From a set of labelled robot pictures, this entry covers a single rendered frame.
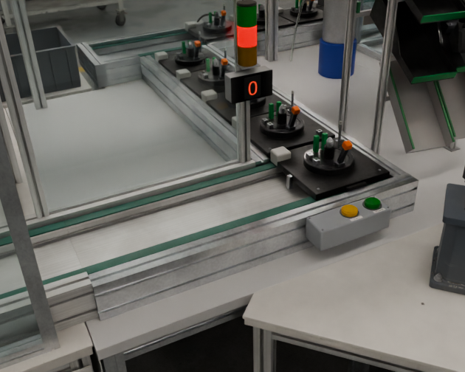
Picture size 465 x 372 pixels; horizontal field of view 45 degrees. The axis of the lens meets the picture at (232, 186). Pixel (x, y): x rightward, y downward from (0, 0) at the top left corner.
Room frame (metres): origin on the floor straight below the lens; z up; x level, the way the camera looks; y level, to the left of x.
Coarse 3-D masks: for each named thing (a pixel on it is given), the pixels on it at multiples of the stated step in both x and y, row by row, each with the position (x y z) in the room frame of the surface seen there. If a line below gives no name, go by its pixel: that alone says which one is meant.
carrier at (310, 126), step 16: (272, 112) 1.63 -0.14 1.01; (256, 128) 1.60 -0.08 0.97; (272, 128) 1.56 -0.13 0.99; (288, 128) 1.54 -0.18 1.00; (304, 128) 1.59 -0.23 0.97; (320, 128) 1.59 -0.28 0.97; (256, 144) 1.50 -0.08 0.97; (272, 144) 1.49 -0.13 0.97; (288, 144) 1.49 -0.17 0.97; (304, 144) 1.50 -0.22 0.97
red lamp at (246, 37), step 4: (240, 28) 1.38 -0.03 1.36; (244, 28) 1.37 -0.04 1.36; (248, 28) 1.37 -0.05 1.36; (252, 28) 1.37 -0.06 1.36; (256, 28) 1.39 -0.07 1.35; (240, 32) 1.38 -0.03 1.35; (244, 32) 1.37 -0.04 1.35; (248, 32) 1.37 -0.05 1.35; (252, 32) 1.37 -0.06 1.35; (256, 32) 1.39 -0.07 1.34; (240, 36) 1.38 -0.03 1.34; (244, 36) 1.37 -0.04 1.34; (248, 36) 1.37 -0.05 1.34; (252, 36) 1.37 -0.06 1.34; (256, 36) 1.39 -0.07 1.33; (240, 40) 1.38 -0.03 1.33; (244, 40) 1.37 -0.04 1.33; (248, 40) 1.37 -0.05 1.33; (252, 40) 1.37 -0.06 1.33; (256, 40) 1.39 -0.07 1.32; (240, 44) 1.38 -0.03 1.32; (244, 44) 1.37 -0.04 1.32; (248, 44) 1.37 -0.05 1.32; (252, 44) 1.37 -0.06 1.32; (256, 44) 1.39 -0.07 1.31
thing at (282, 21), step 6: (258, 6) 2.85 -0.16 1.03; (258, 12) 2.80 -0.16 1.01; (264, 12) 2.80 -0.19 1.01; (258, 18) 2.77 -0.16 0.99; (264, 18) 2.75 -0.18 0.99; (282, 18) 2.83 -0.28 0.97; (258, 24) 2.74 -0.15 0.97; (264, 24) 2.73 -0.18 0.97; (282, 24) 2.73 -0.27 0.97; (288, 24) 2.73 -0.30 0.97; (294, 24) 2.75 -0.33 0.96; (258, 30) 2.66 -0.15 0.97; (264, 30) 2.67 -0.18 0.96
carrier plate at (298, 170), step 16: (320, 144) 1.48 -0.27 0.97; (336, 144) 1.48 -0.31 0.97; (288, 160) 1.39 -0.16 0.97; (368, 160) 1.38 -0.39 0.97; (304, 176) 1.30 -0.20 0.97; (320, 176) 1.30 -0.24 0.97; (336, 176) 1.30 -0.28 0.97; (352, 176) 1.29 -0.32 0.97; (368, 176) 1.29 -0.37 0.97; (384, 176) 1.31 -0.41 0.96; (320, 192) 1.22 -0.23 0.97; (336, 192) 1.24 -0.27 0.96
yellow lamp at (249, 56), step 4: (240, 48) 1.38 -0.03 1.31; (244, 48) 1.37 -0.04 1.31; (248, 48) 1.37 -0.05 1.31; (252, 48) 1.37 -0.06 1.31; (256, 48) 1.39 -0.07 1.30; (240, 52) 1.38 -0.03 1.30; (244, 52) 1.37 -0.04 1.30; (248, 52) 1.37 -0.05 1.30; (252, 52) 1.37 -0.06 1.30; (256, 52) 1.39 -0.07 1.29; (240, 56) 1.38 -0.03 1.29; (244, 56) 1.37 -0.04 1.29; (248, 56) 1.37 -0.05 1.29; (252, 56) 1.37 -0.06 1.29; (256, 56) 1.39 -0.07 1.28; (240, 60) 1.38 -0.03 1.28; (244, 60) 1.37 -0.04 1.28; (248, 60) 1.37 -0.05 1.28; (252, 60) 1.37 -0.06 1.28; (256, 60) 1.39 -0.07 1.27; (240, 64) 1.38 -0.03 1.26; (244, 64) 1.37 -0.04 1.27; (248, 64) 1.37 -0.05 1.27; (252, 64) 1.37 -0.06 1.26
